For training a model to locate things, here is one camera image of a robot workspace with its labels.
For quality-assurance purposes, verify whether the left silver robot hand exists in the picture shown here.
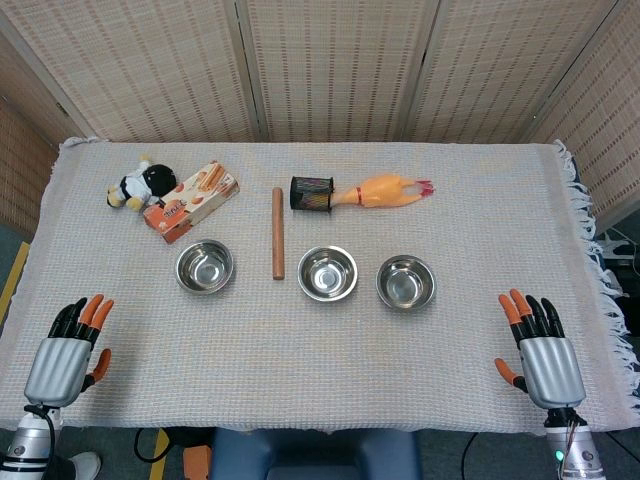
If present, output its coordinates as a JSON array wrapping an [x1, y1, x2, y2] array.
[[23, 294, 115, 407]]

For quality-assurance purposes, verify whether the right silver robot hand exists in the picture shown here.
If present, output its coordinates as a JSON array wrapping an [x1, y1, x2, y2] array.
[[493, 288, 587, 411]]

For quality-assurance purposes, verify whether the metal bowl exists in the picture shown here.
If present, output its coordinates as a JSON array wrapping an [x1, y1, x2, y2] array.
[[297, 245, 359, 303], [375, 254, 437, 312], [174, 238, 235, 295]]

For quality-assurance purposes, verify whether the blue padded robot base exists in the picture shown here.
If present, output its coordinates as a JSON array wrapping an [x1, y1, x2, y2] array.
[[207, 428, 424, 480]]

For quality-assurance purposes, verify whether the white shoe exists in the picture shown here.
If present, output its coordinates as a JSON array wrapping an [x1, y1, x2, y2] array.
[[67, 451, 102, 480]]

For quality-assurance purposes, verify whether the white plastic object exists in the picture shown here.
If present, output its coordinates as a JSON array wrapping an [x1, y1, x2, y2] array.
[[597, 233, 640, 262]]

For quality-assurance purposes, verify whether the orange block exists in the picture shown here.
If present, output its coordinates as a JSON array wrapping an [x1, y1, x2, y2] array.
[[182, 444, 214, 480]]

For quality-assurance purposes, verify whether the black white plush toy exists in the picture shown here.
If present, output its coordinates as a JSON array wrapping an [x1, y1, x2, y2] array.
[[106, 154, 179, 213]]

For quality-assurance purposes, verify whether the orange biscuit box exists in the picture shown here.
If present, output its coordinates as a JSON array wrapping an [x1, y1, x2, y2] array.
[[142, 160, 241, 246]]

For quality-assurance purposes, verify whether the woven folding screen panel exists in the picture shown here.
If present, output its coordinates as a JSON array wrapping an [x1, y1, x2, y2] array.
[[0, 0, 269, 144], [0, 29, 66, 236], [404, 0, 631, 144], [524, 0, 640, 231], [237, 0, 441, 144]]

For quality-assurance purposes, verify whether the beige woven tablecloth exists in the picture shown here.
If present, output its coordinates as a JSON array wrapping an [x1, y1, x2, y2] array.
[[0, 137, 632, 434]]

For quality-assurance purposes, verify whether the yellow rubber chicken toy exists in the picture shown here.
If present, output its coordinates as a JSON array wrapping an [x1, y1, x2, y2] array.
[[332, 173, 435, 209]]

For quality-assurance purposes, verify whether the wooden rolling pin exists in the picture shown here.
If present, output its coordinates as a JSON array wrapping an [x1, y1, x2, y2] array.
[[271, 186, 287, 281]]

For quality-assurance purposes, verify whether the black mesh pen holder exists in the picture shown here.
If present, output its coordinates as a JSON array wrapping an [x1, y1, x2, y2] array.
[[289, 175, 336, 214]]

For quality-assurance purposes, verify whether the black floor cable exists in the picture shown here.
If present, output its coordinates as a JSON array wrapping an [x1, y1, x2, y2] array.
[[460, 432, 482, 480], [133, 428, 169, 466]]

